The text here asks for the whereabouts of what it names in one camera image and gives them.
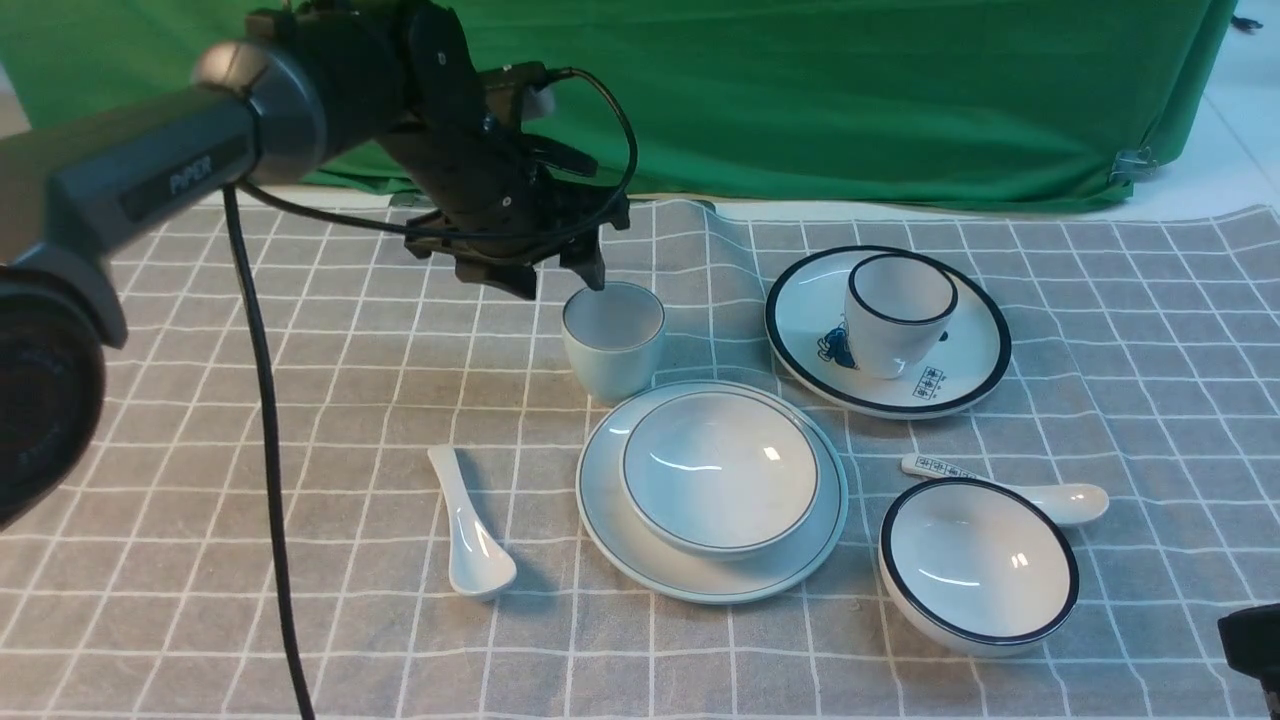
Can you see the black-rimmed illustrated plate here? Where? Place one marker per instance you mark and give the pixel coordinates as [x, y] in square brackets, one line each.
[804, 322]

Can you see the pale blue ceramic spoon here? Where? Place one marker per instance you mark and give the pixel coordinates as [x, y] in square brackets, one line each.
[479, 568]

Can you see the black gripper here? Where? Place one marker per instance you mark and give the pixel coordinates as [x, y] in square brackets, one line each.
[503, 199]

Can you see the pale blue thin-rimmed plate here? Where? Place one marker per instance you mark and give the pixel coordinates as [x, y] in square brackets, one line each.
[649, 561]

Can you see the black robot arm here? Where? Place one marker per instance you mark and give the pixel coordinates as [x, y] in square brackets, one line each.
[301, 87]

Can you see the green backdrop cloth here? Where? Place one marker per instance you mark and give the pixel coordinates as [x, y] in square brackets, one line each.
[1008, 107]

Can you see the white patterned ceramic spoon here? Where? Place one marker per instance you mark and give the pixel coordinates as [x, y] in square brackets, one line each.
[1067, 505]

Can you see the metal backdrop clip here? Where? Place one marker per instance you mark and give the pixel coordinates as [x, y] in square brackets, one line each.
[1132, 166]

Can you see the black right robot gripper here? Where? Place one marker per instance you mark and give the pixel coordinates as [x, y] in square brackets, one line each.
[1250, 641]

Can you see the pale blue ceramic cup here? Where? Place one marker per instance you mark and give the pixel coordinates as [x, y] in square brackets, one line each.
[614, 338]

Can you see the black-rimmed white cup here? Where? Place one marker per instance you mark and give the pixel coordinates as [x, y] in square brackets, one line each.
[896, 309]

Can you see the black-rimmed white bowl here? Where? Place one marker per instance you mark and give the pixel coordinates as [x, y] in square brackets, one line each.
[975, 568]

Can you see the pale blue thin-rimmed bowl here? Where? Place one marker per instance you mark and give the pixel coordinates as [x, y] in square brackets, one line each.
[720, 474]

